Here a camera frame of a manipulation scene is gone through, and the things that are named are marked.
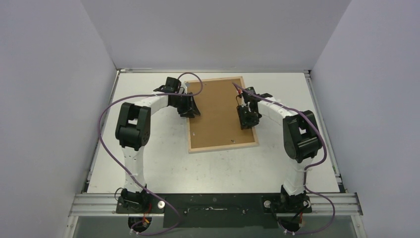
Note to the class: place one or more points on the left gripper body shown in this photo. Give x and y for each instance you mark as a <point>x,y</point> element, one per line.
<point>183,104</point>

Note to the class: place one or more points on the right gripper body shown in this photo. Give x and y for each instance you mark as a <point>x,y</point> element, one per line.
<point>247,116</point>

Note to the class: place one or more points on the white wooden picture frame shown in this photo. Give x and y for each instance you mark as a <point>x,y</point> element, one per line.
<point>221,115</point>

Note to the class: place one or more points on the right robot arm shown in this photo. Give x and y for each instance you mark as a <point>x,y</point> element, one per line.
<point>301,141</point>

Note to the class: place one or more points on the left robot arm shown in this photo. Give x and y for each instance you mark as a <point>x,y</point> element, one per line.
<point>133,131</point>

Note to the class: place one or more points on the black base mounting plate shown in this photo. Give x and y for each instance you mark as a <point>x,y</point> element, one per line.
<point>230,218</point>

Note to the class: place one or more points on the aluminium front rail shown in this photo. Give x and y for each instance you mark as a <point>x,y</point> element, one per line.
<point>105,204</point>

